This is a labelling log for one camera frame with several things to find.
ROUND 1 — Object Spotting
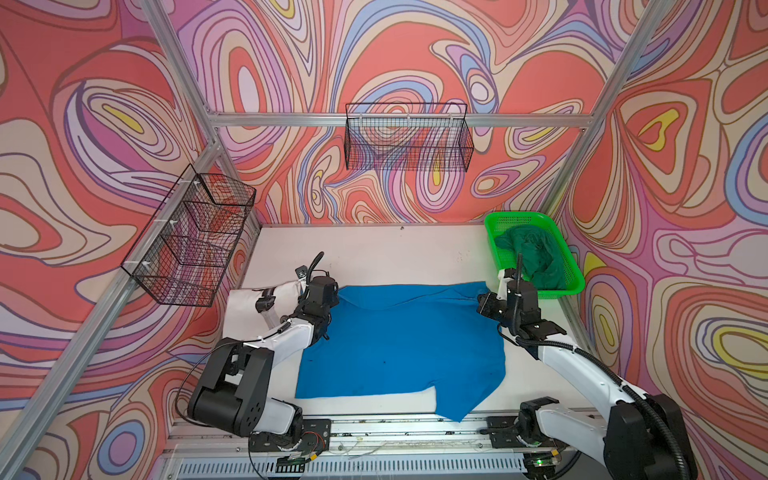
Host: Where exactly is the blue t-shirt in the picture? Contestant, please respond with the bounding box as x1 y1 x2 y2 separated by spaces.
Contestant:
295 282 506 421

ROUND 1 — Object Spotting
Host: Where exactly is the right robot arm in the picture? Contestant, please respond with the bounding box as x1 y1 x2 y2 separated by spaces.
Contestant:
477 268 698 479

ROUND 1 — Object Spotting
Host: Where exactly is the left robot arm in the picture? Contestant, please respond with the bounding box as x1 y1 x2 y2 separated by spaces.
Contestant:
186 266 339 442

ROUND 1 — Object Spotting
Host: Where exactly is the dark green t-shirt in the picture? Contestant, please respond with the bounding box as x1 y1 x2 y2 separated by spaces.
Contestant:
494 225 567 290

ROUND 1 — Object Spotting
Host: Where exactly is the green plastic basket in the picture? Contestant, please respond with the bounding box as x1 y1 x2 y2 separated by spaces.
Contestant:
484 212 585 299

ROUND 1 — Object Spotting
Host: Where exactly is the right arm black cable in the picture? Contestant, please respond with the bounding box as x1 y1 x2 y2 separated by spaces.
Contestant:
512 251 700 480

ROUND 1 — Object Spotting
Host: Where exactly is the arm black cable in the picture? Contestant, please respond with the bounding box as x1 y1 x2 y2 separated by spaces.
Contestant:
173 250 326 421
512 251 700 480

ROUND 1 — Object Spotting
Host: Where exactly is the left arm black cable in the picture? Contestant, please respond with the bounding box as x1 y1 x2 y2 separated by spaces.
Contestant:
173 250 326 421

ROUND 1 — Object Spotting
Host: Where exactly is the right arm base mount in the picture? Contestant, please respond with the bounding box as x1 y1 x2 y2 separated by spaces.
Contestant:
478 415 568 450

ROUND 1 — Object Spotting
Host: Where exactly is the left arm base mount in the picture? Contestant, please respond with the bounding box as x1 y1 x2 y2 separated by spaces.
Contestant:
248 418 332 454

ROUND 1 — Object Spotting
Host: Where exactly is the black wire basket left wall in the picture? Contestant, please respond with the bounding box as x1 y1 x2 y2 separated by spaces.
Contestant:
120 165 256 307

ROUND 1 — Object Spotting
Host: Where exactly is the black wire basket wall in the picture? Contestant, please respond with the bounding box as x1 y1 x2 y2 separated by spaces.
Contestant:
120 165 256 307
344 101 474 173

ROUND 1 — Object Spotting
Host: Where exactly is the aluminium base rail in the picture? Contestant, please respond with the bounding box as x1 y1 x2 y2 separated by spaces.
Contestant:
149 412 608 479

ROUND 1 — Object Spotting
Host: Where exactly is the aluminium frame left post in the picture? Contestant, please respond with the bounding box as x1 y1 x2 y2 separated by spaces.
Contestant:
1 1 254 479

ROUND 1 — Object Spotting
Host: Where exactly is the aluminium frame post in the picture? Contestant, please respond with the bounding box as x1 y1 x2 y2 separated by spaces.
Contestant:
539 0 674 216
1 1 254 479

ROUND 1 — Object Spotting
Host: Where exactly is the black wire basket back wall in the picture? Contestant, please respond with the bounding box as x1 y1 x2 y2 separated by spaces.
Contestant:
344 101 474 173

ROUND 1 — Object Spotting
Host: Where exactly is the aluminium frame back bar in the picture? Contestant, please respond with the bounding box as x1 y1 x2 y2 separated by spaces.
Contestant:
208 113 594 128

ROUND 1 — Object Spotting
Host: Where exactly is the aluminium frame right post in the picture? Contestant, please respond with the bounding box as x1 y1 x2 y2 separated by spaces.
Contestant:
539 0 674 216

